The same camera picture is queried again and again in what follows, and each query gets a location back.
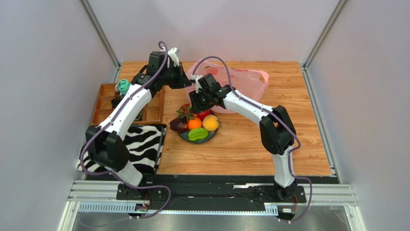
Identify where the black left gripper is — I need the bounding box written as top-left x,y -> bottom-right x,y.
160,63 -> 192,90

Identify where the red apple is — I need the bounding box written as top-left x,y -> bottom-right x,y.
196,110 -> 210,120

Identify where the red berry sprig with leaves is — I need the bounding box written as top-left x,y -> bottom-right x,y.
177,104 -> 197,121

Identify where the yellow peach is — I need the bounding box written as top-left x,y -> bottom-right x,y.
202,115 -> 219,131

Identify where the orange fruit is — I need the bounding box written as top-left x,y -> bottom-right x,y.
187,117 -> 202,130

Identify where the pink plastic bag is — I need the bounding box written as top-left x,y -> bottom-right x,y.
186,60 -> 269,104

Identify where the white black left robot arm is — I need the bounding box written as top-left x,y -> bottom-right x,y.
80,47 -> 192,188

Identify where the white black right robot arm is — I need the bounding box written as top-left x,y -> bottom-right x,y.
189,74 -> 297,188

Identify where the dark purple fruit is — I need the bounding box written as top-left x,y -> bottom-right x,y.
169,118 -> 188,133

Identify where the wooden compartment tray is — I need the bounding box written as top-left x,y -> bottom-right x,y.
91,83 -> 165,126

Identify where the teal rolled sock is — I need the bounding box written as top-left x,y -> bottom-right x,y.
115,79 -> 130,96

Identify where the black rolled sock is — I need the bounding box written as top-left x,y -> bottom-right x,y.
111,95 -> 124,109

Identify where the zebra pattern cloth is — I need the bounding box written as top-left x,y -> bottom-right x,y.
83,124 -> 167,174

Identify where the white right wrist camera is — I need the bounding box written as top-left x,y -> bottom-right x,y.
190,75 -> 203,93

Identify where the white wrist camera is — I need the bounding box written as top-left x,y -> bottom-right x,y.
167,47 -> 180,68
190,75 -> 203,93

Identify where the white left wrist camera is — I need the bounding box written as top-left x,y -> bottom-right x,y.
167,47 -> 180,68

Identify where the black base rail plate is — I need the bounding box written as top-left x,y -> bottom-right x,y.
116,174 -> 308,212

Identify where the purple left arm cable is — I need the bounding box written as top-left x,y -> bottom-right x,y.
79,40 -> 172,220

